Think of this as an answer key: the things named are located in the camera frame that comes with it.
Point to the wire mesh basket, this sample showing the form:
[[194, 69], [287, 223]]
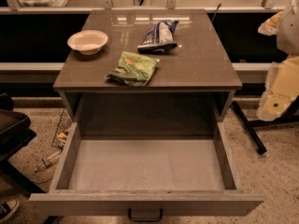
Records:
[[62, 130]]

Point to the open grey top drawer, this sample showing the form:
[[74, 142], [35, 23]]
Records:
[[146, 152]]

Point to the grey drawer cabinet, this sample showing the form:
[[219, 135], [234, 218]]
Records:
[[198, 62]]

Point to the blue chip bag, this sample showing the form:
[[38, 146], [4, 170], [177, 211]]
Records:
[[159, 38]]

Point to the black chair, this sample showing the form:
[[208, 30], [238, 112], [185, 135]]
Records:
[[15, 133]]

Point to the green chip bag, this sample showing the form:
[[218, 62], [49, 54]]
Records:
[[133, 69]]

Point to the white bowl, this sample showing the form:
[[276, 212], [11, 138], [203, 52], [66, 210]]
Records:
[[87, 42]]

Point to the black stand leg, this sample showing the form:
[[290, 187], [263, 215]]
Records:
[[259, 144]]

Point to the sneaker shoe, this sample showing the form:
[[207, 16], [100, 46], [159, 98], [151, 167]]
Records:
[[8, 209]]

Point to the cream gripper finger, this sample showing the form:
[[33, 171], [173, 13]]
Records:
[[281, 89], [270, 26]]

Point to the black drawer handle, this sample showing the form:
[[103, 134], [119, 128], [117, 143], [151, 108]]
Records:
[[145, 219]]

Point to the clear plastic bottle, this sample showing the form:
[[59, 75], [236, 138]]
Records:
[[47, 162]]

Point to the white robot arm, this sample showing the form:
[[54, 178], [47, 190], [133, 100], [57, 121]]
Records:
[[288, 30]]

